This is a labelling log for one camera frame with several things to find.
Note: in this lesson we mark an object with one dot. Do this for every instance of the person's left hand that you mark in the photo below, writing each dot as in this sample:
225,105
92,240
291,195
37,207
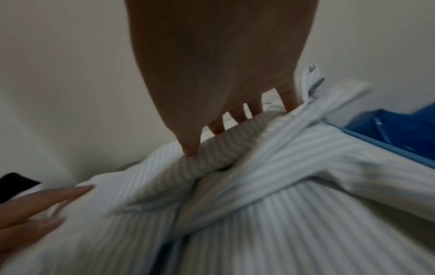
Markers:
23,214

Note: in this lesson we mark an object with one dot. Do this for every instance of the person's right hand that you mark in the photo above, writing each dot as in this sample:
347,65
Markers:
217,59

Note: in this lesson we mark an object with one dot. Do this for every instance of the blue white striped shirt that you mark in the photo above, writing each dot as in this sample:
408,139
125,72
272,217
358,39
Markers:
272,201

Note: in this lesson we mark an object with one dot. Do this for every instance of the black object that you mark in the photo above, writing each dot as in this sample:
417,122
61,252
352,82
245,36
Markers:
15,186

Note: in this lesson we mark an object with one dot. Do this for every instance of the blue plastic bag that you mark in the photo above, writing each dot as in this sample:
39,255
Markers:
397,129

